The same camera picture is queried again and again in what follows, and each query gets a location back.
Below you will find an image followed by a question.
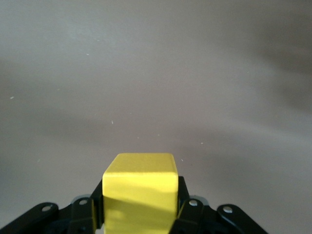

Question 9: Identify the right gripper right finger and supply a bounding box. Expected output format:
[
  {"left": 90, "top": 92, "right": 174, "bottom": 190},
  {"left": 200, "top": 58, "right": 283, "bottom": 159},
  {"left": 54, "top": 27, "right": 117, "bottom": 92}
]
[{"left": 168, "top": 175, "right": 269, "bottom": 234}]

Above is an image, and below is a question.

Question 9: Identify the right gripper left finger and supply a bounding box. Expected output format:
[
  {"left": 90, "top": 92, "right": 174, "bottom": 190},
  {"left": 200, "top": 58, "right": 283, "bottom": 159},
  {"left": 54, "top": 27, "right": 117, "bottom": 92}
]
[{"left": 0, "top": 178, "right": 103, "bottom": 234}]

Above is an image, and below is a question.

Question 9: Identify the yellow wooden block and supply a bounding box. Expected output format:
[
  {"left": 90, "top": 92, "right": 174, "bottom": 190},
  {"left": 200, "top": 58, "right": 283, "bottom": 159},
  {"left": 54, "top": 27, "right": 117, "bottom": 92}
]
[{"left": 101, "top": 153, "right": 180, "bottom": 234}]

